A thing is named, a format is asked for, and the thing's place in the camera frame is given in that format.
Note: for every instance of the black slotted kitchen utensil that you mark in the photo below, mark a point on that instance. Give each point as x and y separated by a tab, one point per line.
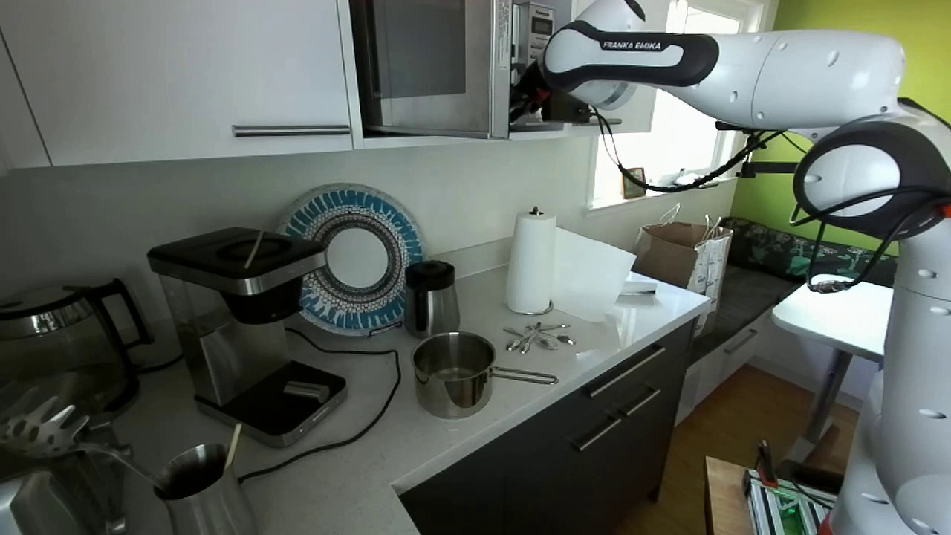
39	426

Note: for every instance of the white paper towel roll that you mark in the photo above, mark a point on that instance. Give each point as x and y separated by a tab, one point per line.
531	261

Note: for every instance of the dark drawer cabinet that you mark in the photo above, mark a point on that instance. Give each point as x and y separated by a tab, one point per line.
516	477

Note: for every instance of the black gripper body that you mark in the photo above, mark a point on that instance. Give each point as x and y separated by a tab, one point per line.
535	99

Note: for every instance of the steel measuring spoon set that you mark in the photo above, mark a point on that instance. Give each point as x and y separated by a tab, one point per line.
535	333

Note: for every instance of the black steel coffee maker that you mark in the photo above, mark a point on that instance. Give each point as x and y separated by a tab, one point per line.
239	261

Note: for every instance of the white cabinet door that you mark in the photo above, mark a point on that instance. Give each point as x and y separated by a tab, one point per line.
641	116
180	70

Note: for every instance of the wooden table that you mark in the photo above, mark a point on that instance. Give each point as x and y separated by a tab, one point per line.
722	499

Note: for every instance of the stainless steel microwave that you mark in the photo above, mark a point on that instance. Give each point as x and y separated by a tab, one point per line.
435	59

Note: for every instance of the steel toaster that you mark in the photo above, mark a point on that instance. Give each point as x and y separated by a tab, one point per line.
60	506

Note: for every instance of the steel cup with stirrer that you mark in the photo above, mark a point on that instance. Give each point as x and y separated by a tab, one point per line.
204	495

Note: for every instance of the blue patterned decorative plate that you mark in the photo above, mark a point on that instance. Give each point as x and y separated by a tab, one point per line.
361	257

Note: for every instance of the steel paper towel holder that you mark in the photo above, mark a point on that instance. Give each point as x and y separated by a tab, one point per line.
535	212

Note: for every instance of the steel saucepan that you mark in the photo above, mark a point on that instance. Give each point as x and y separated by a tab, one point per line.
449	380

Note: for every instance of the open cardboard box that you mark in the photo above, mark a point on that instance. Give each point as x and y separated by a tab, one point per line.
685	252

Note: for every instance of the dark side counter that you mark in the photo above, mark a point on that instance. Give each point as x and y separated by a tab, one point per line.
745	291

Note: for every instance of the white green tool clutter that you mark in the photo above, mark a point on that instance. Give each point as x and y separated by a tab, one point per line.
783	506

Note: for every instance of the white side table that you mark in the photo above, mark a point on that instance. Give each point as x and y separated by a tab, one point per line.
834	315

